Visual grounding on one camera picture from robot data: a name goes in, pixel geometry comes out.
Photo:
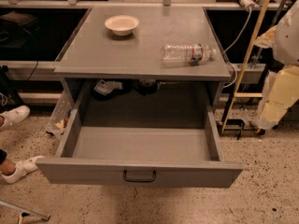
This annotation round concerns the white paper bowl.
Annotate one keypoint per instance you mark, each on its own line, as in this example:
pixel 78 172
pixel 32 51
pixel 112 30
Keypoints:
pixel 122 25

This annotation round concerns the white sneaker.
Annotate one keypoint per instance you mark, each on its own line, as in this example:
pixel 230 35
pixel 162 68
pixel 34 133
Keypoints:
pixel 13 117
pixel 14 171

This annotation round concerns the black drawer handle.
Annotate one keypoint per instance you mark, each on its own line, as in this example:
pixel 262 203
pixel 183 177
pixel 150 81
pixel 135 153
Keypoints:
pixel 139 177

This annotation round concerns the grey open top drawer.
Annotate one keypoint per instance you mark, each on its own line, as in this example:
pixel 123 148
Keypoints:
pixel 172 132

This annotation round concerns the clear plastic bin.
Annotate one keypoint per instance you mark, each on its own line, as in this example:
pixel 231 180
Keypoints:
pixel 59 117

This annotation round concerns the white sneaker upper left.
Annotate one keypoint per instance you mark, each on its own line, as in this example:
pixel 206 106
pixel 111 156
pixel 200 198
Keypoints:
pixel 13 117

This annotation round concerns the white sneaker lower left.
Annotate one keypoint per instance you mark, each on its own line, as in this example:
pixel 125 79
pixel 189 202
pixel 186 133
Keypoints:
pixel 14 171

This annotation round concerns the grey metal cabinet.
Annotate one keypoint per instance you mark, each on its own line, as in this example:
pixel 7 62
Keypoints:
pixel 96 52

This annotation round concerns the clear plastic water bottle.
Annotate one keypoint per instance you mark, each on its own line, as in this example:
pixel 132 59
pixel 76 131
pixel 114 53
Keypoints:
pixel 189 53

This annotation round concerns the metal stand leg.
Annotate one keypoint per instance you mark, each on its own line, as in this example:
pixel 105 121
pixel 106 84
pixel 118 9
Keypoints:
pixel 25 211

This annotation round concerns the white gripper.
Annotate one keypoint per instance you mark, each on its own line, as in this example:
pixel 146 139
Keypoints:
pixel 288 37

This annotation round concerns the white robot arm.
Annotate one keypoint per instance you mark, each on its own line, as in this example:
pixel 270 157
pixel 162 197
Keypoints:
pixel 283 38

